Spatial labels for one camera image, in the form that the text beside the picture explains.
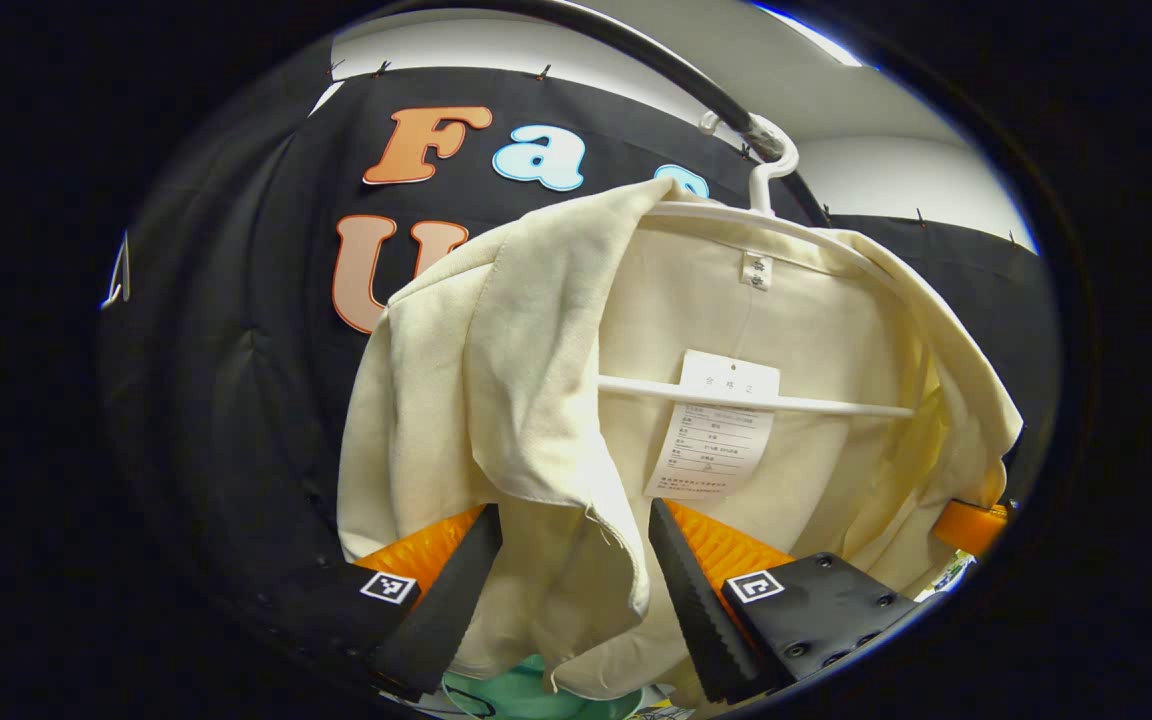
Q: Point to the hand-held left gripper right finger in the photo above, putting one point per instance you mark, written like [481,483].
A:
[696,610]

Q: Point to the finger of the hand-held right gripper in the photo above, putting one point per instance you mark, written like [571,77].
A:
[966,525]

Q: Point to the white plastic clothes hanger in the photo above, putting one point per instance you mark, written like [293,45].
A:
[766,190]
[123,270]

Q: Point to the cream shirt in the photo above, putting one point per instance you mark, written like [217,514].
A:
[536,350]

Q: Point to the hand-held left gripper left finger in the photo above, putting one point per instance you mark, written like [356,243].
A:
[451,610]

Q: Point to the black backdrop cloth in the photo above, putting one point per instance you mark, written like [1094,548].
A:
[236,400]

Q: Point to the green laundry hamper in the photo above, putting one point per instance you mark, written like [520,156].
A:
[496,690]

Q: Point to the black clothes rail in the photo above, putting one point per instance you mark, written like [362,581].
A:
[676,75]

